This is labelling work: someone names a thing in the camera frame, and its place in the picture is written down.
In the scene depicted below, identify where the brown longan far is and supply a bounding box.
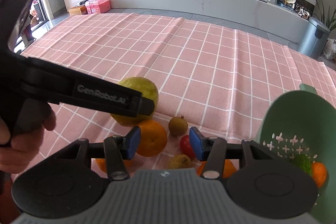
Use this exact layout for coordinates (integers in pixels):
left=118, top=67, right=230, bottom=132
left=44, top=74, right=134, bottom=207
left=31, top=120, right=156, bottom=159
left=169, top=115, right=188, bottom=136

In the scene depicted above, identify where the person's left hand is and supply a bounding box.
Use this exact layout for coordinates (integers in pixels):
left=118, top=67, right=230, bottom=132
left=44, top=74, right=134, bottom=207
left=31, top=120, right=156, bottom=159
left=1, top=104, right=56, bottom=174

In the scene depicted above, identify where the brown longan middle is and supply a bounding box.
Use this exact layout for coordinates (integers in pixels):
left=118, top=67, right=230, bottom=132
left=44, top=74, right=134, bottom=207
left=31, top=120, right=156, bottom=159
left=167, top=154, right=191, bottom=169

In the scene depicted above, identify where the orange mandarin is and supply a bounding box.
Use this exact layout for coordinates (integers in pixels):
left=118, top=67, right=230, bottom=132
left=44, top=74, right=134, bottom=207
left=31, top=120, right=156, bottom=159
left=197, top=160, right=237, bottom=178
left=137, top=119, right=167, bottom=157
left=95, top=159, right=134, bottom=173
left=311, top=162, right=327, bottom=188

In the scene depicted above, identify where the green plastic colander bowl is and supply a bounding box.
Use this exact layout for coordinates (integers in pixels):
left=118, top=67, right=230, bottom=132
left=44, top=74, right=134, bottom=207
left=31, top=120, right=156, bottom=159
left=255, top=84, right=335, bottom=223

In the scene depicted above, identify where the pink storage box on floor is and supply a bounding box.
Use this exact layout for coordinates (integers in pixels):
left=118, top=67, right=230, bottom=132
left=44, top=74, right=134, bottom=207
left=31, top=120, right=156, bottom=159
left=85, top=0, right=111, bottom=14

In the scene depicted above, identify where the white plastic bag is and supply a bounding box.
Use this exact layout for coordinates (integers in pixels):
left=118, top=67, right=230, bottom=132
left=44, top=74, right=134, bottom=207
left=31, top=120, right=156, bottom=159
left=323, top=39, right=336, bottom=60

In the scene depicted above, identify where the brown longan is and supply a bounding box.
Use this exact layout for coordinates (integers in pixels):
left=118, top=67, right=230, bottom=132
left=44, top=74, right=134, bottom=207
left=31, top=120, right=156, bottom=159
left=169, top=115, right=188, bottom=136
left=167, top=154, right=191, bottom=169

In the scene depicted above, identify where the grey metal trash bin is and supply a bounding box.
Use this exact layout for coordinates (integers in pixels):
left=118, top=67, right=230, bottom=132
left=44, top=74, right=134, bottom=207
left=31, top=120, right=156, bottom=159
left=297, top=17, right=331, bottom=60

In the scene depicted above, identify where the green cucumber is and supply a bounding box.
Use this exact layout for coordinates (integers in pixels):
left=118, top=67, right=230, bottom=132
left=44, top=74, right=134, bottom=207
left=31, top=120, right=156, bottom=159
left=289, top=154, right=312, bottom=176

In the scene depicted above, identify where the pink checkered tablecloth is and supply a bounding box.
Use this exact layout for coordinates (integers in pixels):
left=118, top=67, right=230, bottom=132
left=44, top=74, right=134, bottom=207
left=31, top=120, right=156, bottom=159
left=10, top=12, right=336, bottom=183

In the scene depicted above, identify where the large yellow-green pomelo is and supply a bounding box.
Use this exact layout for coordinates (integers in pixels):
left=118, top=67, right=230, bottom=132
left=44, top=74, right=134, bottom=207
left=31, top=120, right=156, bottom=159
left=111, top=77, right=159, bottom=127

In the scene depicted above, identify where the tall leaf plant by bin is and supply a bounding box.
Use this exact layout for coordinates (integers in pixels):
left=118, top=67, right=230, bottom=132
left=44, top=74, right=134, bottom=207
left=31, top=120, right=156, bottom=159
left=313, top=0, right=336, bottom=31

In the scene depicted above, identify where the long white marble counter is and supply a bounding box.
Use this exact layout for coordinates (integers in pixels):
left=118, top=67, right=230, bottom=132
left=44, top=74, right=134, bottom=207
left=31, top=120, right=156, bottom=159
left=64, top=0, right=308, bottom=43

